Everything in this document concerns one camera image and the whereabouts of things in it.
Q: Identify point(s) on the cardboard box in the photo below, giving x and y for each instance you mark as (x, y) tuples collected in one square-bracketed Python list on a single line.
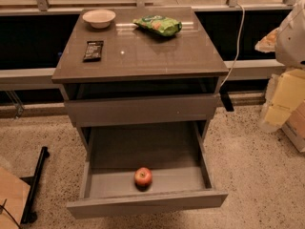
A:
[(294, 128)]

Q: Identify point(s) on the white bowl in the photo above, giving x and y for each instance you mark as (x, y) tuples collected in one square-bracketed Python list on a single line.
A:
[(99, 19)]

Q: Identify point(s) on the black snack bar wrapper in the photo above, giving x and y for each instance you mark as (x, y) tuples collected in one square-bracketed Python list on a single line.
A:
[(93, 51)]

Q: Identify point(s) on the red apple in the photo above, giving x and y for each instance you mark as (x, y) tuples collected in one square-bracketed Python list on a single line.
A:
[(143, 177)]

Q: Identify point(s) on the closed grey top drawer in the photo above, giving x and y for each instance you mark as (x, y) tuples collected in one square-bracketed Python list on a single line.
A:
[(141, 110)]

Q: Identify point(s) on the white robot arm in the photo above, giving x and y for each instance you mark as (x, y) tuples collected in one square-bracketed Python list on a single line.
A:
[(288, 40)]

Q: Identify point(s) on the green chip bag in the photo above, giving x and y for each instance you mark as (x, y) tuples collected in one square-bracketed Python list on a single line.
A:
[(162, 25)]

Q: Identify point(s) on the open grey middle drawer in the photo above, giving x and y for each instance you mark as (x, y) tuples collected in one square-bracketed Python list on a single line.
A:
[(172, 151)]

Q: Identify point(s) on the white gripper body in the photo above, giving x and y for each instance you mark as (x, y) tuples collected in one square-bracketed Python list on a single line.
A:
[(292, 45)]

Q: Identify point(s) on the grey drawer cabinet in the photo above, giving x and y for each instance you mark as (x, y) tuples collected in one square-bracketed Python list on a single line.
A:
[(139, 63)]

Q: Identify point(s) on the black metal stand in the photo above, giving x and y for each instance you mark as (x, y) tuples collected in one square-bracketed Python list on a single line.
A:
[(29, 216)]

